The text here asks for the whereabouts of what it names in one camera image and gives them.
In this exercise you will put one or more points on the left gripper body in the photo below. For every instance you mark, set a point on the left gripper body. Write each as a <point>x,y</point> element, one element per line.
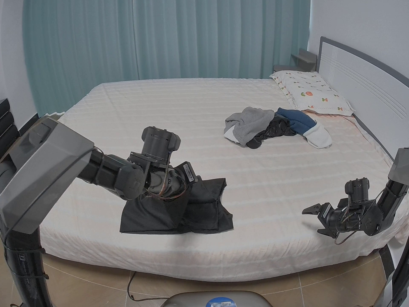
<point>169,185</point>

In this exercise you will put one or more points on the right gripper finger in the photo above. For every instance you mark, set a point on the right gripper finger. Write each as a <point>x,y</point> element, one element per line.
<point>314,210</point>
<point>328,233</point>

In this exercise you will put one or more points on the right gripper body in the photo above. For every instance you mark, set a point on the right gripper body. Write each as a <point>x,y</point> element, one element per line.
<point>342,221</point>

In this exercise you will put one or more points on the black T-shirt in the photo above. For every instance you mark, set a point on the black T-shirt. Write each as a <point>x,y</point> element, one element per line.
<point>207,209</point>

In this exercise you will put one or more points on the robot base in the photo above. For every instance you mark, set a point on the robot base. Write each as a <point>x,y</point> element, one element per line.
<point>214,300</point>

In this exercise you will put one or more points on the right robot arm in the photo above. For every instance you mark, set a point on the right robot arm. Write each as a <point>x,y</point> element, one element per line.
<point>394,197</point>

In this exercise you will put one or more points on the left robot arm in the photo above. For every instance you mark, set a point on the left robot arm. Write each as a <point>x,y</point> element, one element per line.
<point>48,165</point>

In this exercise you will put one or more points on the bed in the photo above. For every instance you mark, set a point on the bed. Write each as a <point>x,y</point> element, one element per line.
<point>255,171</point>

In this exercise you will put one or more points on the pile of clothes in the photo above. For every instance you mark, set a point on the pile of clothes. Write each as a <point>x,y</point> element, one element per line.
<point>252,123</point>

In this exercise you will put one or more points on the white printed pillow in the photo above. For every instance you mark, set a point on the white printed pillow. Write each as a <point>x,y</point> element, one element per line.
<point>313,91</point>

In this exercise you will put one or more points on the grey bedside table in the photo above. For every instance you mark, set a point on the grey bedside table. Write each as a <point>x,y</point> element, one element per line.
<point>303,58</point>

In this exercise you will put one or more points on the blue-green curtain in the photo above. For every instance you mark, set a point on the blue-green curtain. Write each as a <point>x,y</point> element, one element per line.
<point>223,27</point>
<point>80,43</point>

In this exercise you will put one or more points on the black chest of drawers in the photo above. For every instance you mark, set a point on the black chest of drawers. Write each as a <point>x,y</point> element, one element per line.
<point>6,123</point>

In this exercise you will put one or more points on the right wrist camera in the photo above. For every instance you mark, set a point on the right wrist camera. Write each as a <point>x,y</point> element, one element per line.
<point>327,214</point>

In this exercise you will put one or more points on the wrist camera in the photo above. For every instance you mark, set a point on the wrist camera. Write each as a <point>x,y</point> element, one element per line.
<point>327,214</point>
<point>190,172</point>

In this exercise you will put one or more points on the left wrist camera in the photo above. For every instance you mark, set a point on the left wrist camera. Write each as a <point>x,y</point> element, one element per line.
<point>190,172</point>

